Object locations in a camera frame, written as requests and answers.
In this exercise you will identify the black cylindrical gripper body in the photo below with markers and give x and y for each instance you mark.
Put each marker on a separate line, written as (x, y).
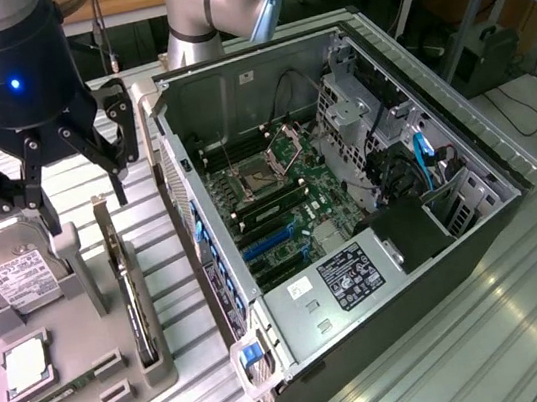
(14, 57)

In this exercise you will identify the green graphics card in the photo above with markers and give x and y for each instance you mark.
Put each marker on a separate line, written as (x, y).
(133, 292)

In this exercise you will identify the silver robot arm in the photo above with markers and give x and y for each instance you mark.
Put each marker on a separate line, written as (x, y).
(188, 0)

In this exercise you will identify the black stand legs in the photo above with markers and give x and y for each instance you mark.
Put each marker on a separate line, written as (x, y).
(88, 42)

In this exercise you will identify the thin metal locking lever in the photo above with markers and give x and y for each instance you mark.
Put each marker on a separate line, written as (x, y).
(228, 154)

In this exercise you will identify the silver hard disk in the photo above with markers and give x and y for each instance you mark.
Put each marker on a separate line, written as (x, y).
(12, 279)

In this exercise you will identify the blue slot latch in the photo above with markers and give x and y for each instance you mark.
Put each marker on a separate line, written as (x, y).
(230, 290)
(222, 272)
(214, 256)
(238, 309)
(199, 232)

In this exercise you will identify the CPU socket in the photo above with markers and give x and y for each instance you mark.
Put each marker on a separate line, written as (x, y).
(255, 178)

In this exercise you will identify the metal socket cover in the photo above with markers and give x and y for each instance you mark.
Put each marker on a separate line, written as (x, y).
(286, 150)

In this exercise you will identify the black labelled RAM stick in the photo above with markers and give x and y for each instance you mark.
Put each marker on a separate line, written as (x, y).
(274, 207)

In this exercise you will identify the blue expansion slot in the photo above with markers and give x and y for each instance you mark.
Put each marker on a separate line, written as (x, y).
(268, 242)

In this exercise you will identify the silver CPU chip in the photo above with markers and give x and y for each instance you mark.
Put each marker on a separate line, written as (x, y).
(26, 366)

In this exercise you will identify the grey parts rack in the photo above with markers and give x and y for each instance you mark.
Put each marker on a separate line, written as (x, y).
(68, 352)

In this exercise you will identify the green motherboard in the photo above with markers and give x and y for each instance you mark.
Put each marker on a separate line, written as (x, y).
(317, 188)

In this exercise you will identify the perforated metal disk bay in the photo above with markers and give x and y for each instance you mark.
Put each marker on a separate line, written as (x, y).
(341, 114)

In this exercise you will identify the silver chipset heatsink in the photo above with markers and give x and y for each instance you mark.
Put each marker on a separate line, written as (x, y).
(332, 236)

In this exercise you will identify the green RAM stick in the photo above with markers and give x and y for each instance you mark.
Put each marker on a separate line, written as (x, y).
(69, 388)

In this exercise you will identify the grey power supply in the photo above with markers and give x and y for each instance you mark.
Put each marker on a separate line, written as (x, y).
(316, 315)

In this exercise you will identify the black plastic shroud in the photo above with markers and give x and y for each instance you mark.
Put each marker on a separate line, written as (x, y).
(410, 235)

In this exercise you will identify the slotted metal disk bay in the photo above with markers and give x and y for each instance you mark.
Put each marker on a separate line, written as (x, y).
(462, 212)

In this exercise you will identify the open PC case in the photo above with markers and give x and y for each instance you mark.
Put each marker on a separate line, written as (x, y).
(418, 320)

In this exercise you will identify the black box device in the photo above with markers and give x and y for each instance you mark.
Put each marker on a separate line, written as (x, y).
(485, 62)

